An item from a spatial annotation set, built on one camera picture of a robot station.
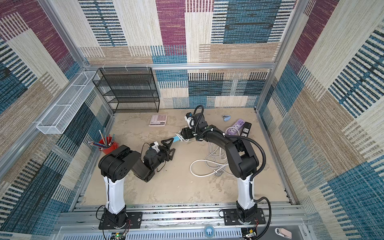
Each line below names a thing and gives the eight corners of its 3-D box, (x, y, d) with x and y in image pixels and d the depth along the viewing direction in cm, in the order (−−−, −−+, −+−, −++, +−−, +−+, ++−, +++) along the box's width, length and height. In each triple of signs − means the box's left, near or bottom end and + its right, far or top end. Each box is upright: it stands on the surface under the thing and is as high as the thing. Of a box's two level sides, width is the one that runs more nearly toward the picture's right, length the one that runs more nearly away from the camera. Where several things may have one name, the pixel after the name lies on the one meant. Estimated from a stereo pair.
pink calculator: (149, 126, 113) (149, 124, 111) (152, 116, 119) (151, 114, 117) (165, 126, 113) (165, 124, 111) (167, 116, 119) (166, 114, 117)
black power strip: (240, 136, 107) (241, 133, 104) (244, 124, 114) (245, 121, 111) (246, 139, 106) (248, 135, 103) (250, 126, 113) (252, 123, 110)
